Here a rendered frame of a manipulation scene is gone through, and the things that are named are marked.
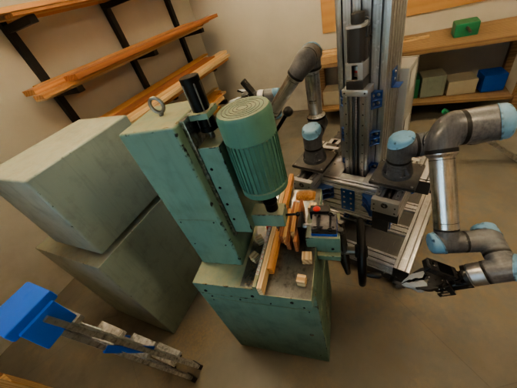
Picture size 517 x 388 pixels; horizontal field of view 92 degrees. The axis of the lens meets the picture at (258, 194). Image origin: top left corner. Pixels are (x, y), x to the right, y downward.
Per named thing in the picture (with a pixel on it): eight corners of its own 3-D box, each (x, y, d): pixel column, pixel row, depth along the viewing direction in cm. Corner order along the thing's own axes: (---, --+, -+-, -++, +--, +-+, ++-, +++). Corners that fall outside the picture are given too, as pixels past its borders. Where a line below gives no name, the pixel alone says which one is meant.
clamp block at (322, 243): (341, 253, 102) (339, 239, 97) (307, 252, 107) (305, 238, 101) (341, 225, 113) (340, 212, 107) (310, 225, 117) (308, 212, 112)
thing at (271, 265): (274, 274, 99) (271, 269, 97) (268, 273, 100) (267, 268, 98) (294, 178, 141) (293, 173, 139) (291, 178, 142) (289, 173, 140)
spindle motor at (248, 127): (284, 201, 86) (263, 116, 66) (237, 202, 92) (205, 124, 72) (291, 170, 98) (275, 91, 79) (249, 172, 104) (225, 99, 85)
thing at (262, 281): (264, 295, 94) (261, 289, 91) (258, 295, 94) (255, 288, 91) (288, 189, 136) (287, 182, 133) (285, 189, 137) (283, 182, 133)
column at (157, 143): (242, 266, 118) (172, 128, 73) (201, 263, 125) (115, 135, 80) (255, 229, 134) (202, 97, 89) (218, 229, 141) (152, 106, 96)
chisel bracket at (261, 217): (286, 229, 104) (282, 215, 99) (255, 228, 109) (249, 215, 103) (289, 215, 109) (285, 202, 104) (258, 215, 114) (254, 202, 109)
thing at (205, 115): (214, 133, 80) (192, 78, 69) (193, 136, 82) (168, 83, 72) (222, 122, 85) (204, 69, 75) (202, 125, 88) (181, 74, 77)
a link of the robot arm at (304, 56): (316, 63, 122) (270, 132, 159) (321, 56, 129) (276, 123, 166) (297, 48, 121) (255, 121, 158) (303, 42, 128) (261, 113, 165)
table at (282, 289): (341, 313, 88) (340, 305, 84) (258, 302, 98) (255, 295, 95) (341, 196, 131) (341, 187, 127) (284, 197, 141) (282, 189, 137)
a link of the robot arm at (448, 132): (426, 112, 81) (437, 259, 85) (466, 106, 78) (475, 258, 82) (413, 118, 92) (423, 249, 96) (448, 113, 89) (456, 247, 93)
